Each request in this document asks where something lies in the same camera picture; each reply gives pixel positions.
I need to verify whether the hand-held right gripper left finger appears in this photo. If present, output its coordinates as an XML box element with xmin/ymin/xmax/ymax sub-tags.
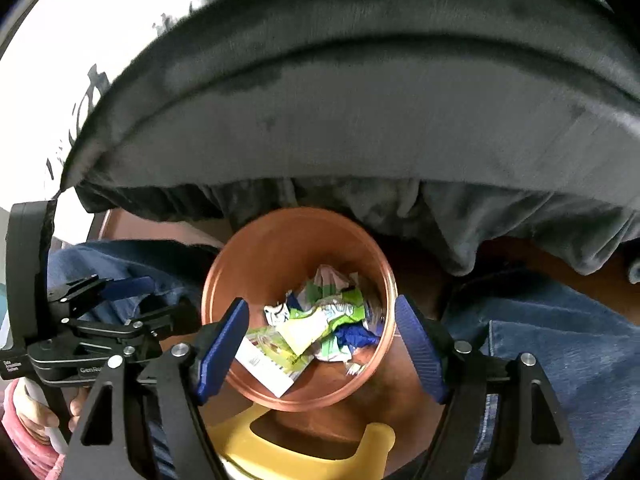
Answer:
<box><xmin>62</xmin><ymin>297</ymin><xmax>251</xmax><ymax>480</ymax></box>

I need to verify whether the blue wrapper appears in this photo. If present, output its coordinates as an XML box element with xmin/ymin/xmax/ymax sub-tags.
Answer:
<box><xmin>334</xmin><ymin>322</ymin><xmax>383</xmax><ymax>351</ymax></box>

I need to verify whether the person's left hand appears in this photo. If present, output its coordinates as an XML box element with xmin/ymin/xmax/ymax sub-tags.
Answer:
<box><xmin>12</xmin><ymin>379</ymin><xmax>91</xmax><ymax>448</ymax></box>

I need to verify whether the grey sweatshirt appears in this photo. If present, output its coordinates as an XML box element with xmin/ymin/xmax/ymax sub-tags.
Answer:
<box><xmin>60</xmin><ymin>0</ymin><xmax>640</xmax><ymax>286</ymax></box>

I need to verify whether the person's left forearm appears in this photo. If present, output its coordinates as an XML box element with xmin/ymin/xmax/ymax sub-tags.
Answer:
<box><xmin>0</xmin><ymin>380</ymin><xmax>68</xmax><ymax>480</ymax></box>

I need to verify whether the orange plastic bin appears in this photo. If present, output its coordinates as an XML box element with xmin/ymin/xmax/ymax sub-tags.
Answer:
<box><xmin>201</xmin><ymin>206</ymin><xmax>398</xmax><ymax>412</ymax></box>

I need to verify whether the white paper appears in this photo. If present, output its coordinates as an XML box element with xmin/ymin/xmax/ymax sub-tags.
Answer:
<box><xmin>264</xmin><ymin>290</ymin><xmax>301</xmax><ymax>328</ymax></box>

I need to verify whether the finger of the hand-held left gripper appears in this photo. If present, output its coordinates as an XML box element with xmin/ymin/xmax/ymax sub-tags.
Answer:
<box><xmin>47</xmin><ymin>274</ymin><xmax>157</xmax><ymax>317</ymax></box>
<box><xmin>127</xmin><ymin>302</ymin><xmax>203</xmax><ymax>343</ymax></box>

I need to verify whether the green and white carton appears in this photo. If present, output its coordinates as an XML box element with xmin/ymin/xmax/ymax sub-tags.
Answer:
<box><xmin>234</xmin><ymin>325</ymin><xmax>315</xmax><ymax>397</ymax></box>

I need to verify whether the green white wrapper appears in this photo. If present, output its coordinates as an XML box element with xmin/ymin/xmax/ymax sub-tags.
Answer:
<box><xmin>275</xmin><ymin>287</ymin><xmax>368</xmax><ymax>361</ymax></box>

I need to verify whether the yellow plastic bowl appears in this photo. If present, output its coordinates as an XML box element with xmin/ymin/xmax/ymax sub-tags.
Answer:
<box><xmin>205</xmin><ymin>402</ymin><xmax>397</xmax><ymax>480</ymax></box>

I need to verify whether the pink white wrapper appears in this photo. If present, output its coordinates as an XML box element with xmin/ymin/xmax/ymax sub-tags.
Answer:
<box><xmin>312</xmin><ymin>264</ymin><xmax>361</xmax><ymax>301</ymax></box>

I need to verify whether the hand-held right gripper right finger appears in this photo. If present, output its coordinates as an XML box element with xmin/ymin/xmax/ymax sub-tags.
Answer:
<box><xmin>395</xmin><ymin>294</ymin><xmax>586</xmax><ymax>480</ymax></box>

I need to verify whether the white banner with black characters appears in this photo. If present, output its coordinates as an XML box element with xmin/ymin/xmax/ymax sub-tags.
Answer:
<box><xmin>0</xmin><ymin>0</ymin><xmax>251</xmax><ymax>241</ymax></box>

